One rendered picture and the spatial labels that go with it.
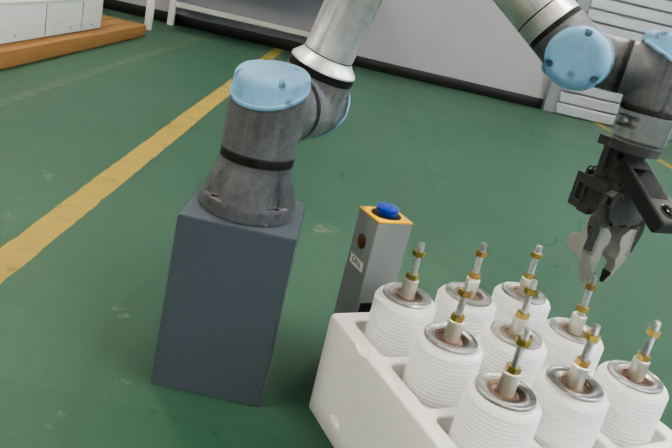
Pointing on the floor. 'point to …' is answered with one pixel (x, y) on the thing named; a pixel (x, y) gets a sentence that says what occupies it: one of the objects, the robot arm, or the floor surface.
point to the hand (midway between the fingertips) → (598, 275)
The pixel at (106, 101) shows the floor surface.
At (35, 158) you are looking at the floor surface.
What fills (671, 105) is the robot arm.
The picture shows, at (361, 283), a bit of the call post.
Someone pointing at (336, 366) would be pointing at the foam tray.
